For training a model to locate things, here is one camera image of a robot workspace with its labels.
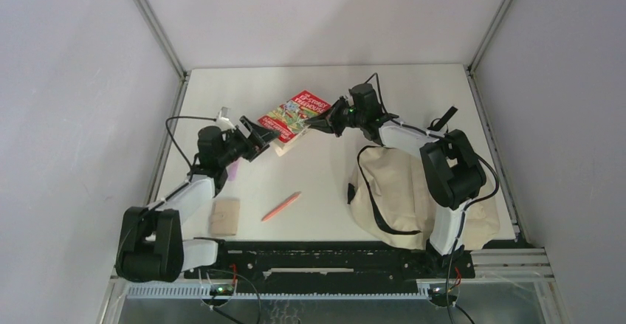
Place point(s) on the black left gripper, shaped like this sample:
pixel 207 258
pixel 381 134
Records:
pixel 258 138

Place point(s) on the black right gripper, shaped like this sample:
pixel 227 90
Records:
pixel 329 121

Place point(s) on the pink highlighter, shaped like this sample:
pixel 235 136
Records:
pixel 232 170

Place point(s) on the red comic book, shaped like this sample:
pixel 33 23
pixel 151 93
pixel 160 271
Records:
pixel 288 119

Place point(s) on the orange pen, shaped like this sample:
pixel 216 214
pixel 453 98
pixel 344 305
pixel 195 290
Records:
pixel 285 203

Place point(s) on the tan small wallet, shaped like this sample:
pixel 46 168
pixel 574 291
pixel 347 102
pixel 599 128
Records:
pixel 224 218

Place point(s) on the cream canvas student bag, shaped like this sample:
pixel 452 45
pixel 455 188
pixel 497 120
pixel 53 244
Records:
pixel 388 198

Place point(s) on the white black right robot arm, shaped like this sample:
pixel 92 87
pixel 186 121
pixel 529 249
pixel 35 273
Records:
pixel 452 169

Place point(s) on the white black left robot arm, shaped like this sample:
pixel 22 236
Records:
pixel 151 245

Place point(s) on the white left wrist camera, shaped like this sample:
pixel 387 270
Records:
pixel 224 115

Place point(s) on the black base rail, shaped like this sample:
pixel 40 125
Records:
pixel 338 267

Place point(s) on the aluminium frame left post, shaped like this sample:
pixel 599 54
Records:
pixel 158 32

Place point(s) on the aluminium frame post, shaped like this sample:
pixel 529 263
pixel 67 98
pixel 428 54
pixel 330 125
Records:
pixel 494 25
pixel 158 32

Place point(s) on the aluminium frame right post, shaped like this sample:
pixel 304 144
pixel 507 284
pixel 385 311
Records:
pixel 494 25

